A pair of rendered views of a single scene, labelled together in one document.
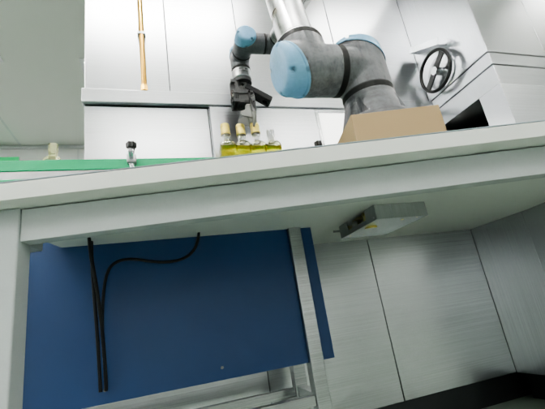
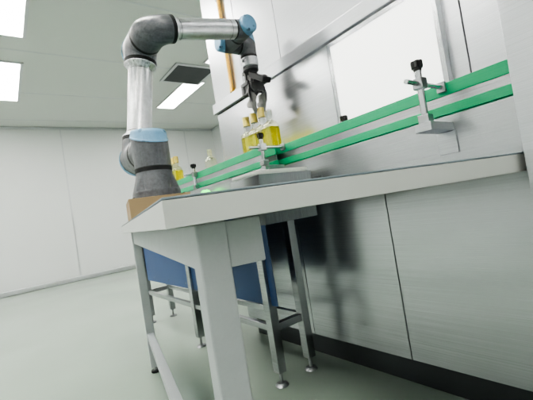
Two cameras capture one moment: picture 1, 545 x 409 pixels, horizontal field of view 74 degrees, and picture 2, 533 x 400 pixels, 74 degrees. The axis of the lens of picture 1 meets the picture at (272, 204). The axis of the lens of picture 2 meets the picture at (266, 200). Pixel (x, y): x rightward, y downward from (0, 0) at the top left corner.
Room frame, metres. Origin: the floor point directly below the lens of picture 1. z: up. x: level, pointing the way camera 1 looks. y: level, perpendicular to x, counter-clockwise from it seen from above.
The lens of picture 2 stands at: (0.70, -1.45, 0.72)
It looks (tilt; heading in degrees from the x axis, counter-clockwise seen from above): 1 degrees up; 71
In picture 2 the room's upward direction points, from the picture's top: 9 degrees counter-clockwise
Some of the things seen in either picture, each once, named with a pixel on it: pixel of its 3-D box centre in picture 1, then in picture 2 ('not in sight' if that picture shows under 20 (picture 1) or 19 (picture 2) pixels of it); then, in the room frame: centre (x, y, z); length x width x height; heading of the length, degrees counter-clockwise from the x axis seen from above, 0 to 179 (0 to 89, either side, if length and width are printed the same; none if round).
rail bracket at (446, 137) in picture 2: not in sight; (429, 108); (1.36, -0.79, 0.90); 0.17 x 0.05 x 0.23; 18
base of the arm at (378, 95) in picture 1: (372, 114); (155, 182); (0.73, -0.26, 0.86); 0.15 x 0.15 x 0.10
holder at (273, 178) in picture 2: not in sight; (278, 186); (1.13, -0.31, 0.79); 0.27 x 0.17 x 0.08; 18
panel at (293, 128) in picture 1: (315, 144); (331, 90); (1.45, -0.23, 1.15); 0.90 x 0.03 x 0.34; 108
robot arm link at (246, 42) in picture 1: (248, 43); (229, 42); (1.13, -0.01, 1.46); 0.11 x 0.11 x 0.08; 17
